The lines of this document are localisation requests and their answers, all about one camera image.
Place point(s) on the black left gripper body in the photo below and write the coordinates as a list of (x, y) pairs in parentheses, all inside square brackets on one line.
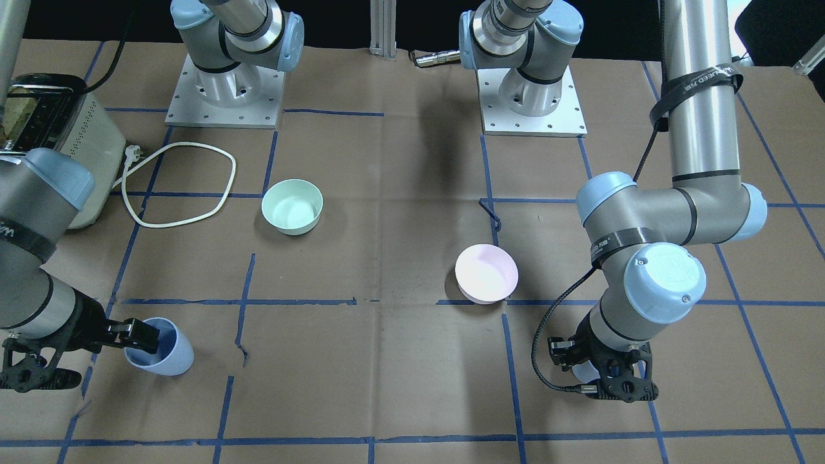
[(585, 347)]

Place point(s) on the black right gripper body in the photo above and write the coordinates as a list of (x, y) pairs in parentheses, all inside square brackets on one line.
[(88, 323)]

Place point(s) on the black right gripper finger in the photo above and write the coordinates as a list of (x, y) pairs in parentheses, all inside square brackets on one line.
[(133, 334)]

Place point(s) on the blue cup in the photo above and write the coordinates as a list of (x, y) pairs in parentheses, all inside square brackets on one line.
[(586, 372), (174, 354)]

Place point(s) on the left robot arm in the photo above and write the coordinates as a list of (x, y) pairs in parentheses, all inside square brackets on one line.
[(638, 237)]

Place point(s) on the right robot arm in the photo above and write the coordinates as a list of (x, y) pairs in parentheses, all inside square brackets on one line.
[(62, 155)]

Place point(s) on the pink bowl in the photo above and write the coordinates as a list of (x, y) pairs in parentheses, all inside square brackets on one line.
[(486, 274)]

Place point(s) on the green bowl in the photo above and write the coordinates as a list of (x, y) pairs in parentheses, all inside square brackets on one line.
[(293, 206)]

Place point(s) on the cream toaster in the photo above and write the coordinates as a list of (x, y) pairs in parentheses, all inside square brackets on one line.
[(54, 111)]

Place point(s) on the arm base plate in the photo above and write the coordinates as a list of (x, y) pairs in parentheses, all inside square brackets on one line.
[(513, 106), (246, 97)]

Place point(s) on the aluminium frame post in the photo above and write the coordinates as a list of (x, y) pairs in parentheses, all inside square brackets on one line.
[(382, 20)]

